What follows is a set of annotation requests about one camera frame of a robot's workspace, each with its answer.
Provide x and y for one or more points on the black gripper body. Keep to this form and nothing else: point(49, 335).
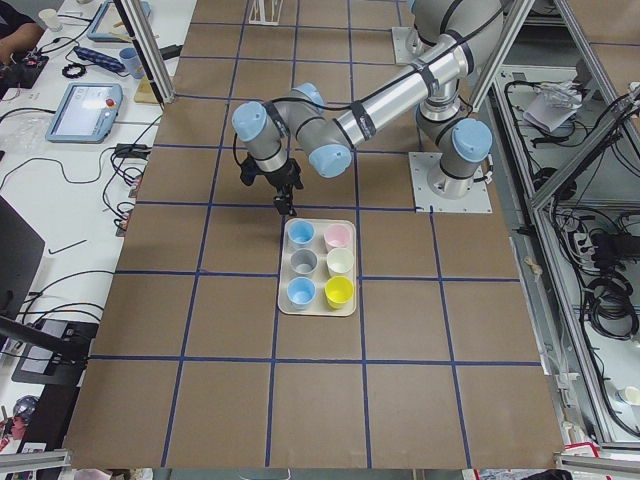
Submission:
point(281, 178)

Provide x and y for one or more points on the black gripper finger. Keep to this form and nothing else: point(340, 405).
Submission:
point(283, 202)

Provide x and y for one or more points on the light blue ikea cup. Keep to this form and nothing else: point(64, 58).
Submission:
point(299, 234)

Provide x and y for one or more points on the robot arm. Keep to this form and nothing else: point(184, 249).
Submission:
point(458, 36)

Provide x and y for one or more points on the person forearm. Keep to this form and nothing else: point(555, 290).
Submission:
point(24, 39)

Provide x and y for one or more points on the grey cup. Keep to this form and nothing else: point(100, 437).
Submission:
point(304, 262)

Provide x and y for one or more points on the pink cup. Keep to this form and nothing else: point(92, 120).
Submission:
point(336, 236)

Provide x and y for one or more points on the white cup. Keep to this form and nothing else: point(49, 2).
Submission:
point(340, 262)

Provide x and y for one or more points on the blue cup on tray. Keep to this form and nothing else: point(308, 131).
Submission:
point(301, 292)

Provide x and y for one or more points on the yellow cup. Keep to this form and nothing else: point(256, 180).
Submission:
point(339, 291)

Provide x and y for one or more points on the paper cup on desk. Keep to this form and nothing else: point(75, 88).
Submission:
point(50, 19)

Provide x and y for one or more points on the paper cup in cabinet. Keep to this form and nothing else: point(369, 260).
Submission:
point(629, 395)

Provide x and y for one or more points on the cream plastic tray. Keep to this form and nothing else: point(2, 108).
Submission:
point(320, 277)

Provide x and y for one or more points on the wooden stand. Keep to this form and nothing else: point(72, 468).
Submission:
point(148, 92)

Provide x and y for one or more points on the blue mug on desk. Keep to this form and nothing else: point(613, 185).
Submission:
point(132, 63)

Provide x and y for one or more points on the near teach pendant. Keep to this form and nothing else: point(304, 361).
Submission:
point(86, 113)

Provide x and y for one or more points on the teach pendant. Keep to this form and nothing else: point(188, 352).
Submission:
point(86, 113)
point(107, 25)

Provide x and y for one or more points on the far teach pendant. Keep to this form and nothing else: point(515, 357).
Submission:
point(107, 25)

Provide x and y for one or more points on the black monitor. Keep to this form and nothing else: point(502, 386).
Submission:
point(21, 252)

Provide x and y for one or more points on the crumpled white paper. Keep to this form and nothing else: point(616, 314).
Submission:
point(555, 103)

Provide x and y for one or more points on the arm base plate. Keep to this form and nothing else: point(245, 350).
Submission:
point(407, 45)
point(433, 192)

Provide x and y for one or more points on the white wire cup rack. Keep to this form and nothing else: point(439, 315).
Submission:
point(265, 12)

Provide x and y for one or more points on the aluminium frame post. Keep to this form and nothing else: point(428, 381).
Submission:
point(140, 32)

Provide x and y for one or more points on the black ring part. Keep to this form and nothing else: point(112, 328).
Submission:
point(74, 70)

